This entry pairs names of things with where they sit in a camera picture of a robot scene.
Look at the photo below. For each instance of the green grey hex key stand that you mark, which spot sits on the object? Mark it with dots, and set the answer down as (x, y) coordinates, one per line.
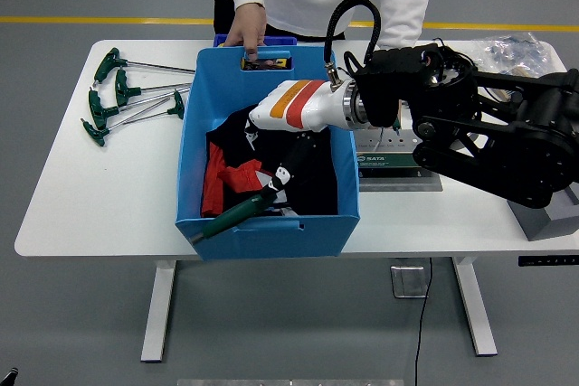
(384, 160)

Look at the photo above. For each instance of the white table leg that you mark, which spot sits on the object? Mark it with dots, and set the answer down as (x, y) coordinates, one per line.
(475, 313)
(158, 313)

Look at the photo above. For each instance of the person's right hand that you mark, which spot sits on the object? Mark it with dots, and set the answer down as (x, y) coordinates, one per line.
(246, 24)

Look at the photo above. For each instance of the black orange garment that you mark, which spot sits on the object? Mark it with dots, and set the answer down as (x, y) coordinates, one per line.
(316, 187)

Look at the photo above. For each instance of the grey block with recess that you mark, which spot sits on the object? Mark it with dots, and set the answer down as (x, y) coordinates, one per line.
(543, 223)

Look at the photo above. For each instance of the black table control panel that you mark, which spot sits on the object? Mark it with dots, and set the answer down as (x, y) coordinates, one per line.
(547, 260)

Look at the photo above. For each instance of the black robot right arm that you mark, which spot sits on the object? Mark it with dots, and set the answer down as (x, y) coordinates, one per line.
(497, 133)

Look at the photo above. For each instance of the clear plastic parts bag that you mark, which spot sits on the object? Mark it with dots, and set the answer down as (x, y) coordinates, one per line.
(515, 49)

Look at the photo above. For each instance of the silver floor plate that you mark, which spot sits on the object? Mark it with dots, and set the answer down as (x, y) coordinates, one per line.
(407, 282)

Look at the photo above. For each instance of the blue plastic storage box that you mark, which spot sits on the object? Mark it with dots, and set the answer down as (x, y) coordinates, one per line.
(271, 241)

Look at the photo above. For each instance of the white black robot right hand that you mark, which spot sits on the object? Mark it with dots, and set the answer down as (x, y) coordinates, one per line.
(312, 108)

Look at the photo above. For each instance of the black white robot left hand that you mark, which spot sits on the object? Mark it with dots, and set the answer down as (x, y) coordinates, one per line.
(10, 378)

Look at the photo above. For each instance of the dark blue plastic bin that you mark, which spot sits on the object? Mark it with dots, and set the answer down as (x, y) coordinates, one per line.
(280, 40)

